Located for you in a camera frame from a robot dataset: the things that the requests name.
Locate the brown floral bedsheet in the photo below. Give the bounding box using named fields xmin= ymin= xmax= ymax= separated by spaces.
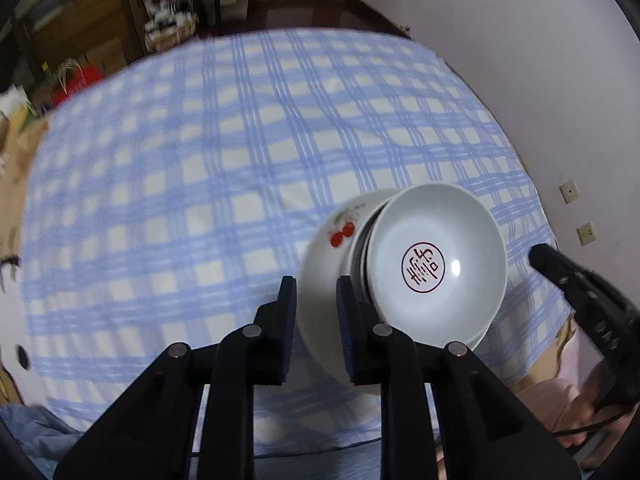
xmin=0 ymin=115 xmax=51 ymax=406

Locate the cardboard box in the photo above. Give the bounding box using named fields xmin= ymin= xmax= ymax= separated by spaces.
xmin=82 ymin=37 xmax=128 ymax=73

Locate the red patterned bowl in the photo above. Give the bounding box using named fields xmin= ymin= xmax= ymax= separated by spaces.
xmin=351 ymin=205 xmax=381 ymax=306

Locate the blue plaid cloth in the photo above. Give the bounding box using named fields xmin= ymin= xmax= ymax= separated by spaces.
xmin=20 ymin=27 xmax=576 ymax=458

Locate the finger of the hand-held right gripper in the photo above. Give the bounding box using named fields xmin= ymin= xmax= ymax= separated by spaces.
xmin=529 ymin=243 xmax=596 ymax=293

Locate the wicker basket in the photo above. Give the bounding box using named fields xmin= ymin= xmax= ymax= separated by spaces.
xmin=144 ymin=10 xmax=198 ymax=53

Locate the wooden cabinet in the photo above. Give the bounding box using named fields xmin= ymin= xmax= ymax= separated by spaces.
xmin=10 ymin=0 xmax=151 ymax=91

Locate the person's right hand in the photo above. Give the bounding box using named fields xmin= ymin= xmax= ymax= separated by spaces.
xmin=557 ymin=360 xmax=636 ymax=448

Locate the person's light blue clothing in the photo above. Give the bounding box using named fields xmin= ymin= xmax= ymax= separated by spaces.
xmin=0 ymin=405 xmax=91 ymax=480

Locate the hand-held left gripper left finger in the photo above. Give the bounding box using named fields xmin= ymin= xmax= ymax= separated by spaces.
xmin=52 ymin=275 xmax=299 ymax=480

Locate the red paper bag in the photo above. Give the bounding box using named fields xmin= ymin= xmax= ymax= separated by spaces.
xmin=50 ymin=57 xmax=103 ymax=106

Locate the bowl with red seal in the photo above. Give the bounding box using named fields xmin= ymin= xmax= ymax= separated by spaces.
xmin=366 ymin=183 xmax=509 ymax=348

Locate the black cable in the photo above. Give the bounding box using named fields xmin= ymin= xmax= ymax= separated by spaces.
xmin=550 ymin=405 xmax=633 ymax=438

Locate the white bowl with red cherries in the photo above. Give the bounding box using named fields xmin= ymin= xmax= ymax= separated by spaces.
xmin=297 ymin=189 xmax=496 ymax=398

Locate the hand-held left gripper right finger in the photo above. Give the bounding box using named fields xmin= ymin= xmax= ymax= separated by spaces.
xmin=336 ymin=275 xmax=583 ymax=480

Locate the yellow green soft item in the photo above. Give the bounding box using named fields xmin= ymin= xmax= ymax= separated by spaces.
xmin=10 ymin=97 xmax=43 ymax=123

